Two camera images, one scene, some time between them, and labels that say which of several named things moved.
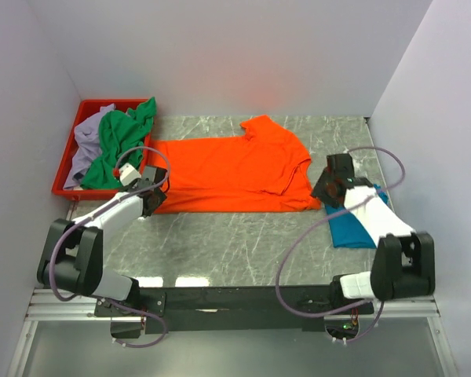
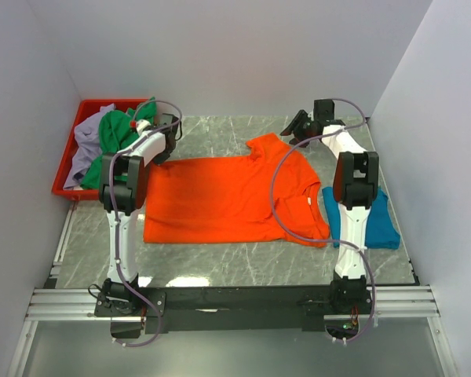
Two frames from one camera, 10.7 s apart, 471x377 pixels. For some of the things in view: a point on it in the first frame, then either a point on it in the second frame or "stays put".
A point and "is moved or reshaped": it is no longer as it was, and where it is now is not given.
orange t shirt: (265, 170) is moved or reshaped
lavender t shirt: (89, 146) stays put
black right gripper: (338, 164) -> (304, 126)
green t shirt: (122, 136) stays put
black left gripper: (157, 173) -> (171, 138)
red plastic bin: (86, 109) stays put
